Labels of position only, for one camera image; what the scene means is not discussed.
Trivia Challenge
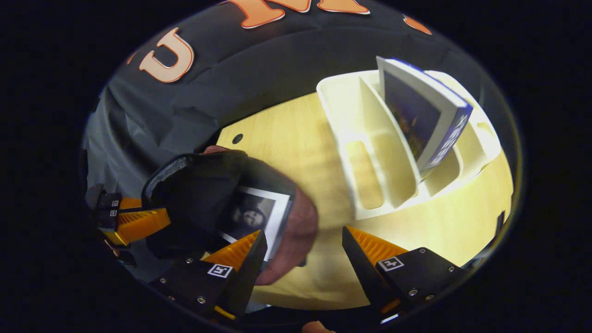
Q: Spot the white plastic bookshelf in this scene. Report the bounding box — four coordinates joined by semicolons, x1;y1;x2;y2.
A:
316;68;503;221

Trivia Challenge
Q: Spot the grey photo cover book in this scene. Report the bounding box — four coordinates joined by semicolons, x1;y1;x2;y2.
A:
217;185;293;263

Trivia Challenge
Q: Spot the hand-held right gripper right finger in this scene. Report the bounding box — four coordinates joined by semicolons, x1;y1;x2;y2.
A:
341;225;468;320

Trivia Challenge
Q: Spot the maroon schoolbag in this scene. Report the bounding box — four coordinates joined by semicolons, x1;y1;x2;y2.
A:
140;145;320;286

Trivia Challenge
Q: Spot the blue cover book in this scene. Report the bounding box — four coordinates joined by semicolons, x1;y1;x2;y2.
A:
376;55;474;179

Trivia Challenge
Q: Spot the black backdrop cloth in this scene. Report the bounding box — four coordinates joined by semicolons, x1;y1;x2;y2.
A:
82;0;509;285

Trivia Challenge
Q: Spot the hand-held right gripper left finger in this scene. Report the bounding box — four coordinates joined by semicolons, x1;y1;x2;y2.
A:
150;229;269;325

